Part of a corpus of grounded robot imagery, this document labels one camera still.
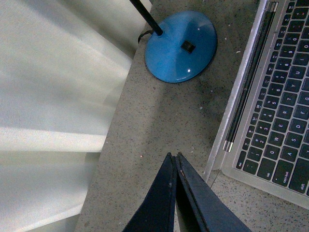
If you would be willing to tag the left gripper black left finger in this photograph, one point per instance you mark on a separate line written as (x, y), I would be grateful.
(156, 213)

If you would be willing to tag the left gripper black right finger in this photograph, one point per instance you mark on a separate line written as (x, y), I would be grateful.
(198, 207)

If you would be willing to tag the grey laptop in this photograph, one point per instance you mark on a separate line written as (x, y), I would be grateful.
(263, 139)

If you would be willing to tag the blue desk lamp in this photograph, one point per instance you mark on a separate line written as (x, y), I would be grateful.
(180, 47)

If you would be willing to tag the white curtain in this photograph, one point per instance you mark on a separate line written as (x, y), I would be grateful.
(63, 65)

